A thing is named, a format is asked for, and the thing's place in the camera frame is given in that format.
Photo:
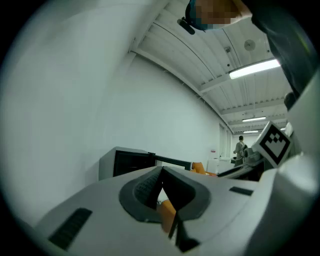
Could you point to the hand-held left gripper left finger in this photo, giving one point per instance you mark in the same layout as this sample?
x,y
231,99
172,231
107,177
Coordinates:
x,y
100,212

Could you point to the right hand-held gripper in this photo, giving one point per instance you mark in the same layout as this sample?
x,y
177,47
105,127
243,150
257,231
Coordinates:
x,y
273,145

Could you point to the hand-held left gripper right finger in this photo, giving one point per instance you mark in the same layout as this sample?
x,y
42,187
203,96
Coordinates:
x,y
225,205

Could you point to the white cabinet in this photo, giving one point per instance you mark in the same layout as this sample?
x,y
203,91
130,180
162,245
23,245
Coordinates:
x,y
220,165

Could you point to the long ceiling light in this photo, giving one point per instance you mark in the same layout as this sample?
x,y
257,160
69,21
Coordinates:
x,y
253,119
253,68
250,131

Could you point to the orange seat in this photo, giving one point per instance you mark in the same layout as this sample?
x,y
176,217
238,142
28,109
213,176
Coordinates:
x,y
200,168

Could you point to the orange plastic object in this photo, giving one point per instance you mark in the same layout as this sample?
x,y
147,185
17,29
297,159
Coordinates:
x,y
167,215

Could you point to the small ceiling fixture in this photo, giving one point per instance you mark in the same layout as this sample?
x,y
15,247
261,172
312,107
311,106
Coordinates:
x,y
227,49

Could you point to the round ceiling detector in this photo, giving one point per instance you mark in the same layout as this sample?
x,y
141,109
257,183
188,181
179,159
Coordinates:
x,y
249,44

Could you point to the person's dark shirt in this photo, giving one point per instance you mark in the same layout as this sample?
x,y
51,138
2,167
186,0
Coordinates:
x,y
285,45

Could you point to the person's head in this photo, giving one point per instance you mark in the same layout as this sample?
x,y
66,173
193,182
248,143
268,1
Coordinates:
x,y
217,12

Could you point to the red wall sign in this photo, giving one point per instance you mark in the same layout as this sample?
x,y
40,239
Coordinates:
x,y
213,150

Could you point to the black head-worn camera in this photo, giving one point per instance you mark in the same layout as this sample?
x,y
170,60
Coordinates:
x,y
186,25

